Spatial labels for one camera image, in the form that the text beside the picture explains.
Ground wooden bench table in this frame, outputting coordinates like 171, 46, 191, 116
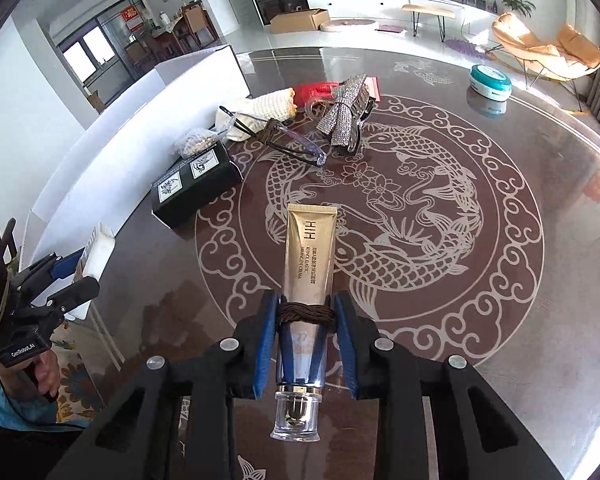
401, 3, 455, 42

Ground floral patterned cloth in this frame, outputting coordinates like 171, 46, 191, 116
52, 323, 105, 425

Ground clear safety glasses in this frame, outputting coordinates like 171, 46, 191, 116
219, 106, 327, 167

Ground person's left hand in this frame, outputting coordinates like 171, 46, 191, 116
0, 350, 60, 402

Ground leafy plant right of television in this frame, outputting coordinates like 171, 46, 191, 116
502, 0, 536, 18

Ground gold cream tube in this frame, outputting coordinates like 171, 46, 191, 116
271, 204, 337, 443

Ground cotton swab pack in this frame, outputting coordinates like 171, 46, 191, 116
173, 128, 226, 158

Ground white tv cabinet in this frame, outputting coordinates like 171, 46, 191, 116
308, 0, 498, 25

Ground brown cardboard box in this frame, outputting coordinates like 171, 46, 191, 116
270, 9, 329, 34

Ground white cardboard storage box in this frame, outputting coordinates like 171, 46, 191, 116
20, 44, 250, 266

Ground white lotion tube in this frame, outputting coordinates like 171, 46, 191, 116
62, 222, 118, 322

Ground red plastic bag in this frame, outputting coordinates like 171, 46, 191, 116
292, 76, 381, 107

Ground teal white round tin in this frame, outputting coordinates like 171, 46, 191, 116
469, 64, 513, 102

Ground orange lounge chair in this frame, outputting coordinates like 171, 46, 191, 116
492, 12, 600, 81

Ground black box white labels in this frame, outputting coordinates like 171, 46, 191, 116
150, 142, 242, 229

